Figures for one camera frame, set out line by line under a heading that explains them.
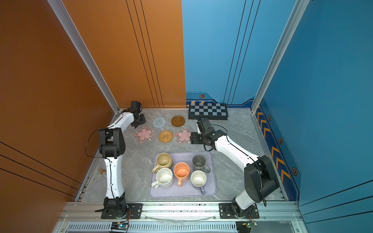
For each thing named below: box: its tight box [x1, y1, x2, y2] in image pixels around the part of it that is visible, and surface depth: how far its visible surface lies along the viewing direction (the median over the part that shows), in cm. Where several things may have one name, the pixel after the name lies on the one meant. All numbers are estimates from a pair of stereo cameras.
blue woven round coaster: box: [152, 117, 167, 129], surface depth 114 cm
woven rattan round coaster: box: [158, 130, 174, 144], surface depth 105 cm
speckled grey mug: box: [192, 154, 211, 174], surface depth 82 cm
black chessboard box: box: [187, 102, 228, 121], surface depth 118 cm
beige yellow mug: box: [152, 152, 173, 174], surface depth 86 cm
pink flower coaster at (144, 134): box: [134, 126, 155, 144], surface depth 105 cm
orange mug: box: [173, 161, 190, 187], surface depth 81 cm
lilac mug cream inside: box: [190, 169, 207, 196], surface depth 80 cm
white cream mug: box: [151, 167, 174, 189], surface depth 80 cm
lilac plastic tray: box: [149, 151, 218, 199], surface depth 82 cm
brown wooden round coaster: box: [170, 115, 186, 127], surface depth 114 cm
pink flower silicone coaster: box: [174, 127, 191, 145], surface depth 105 cm
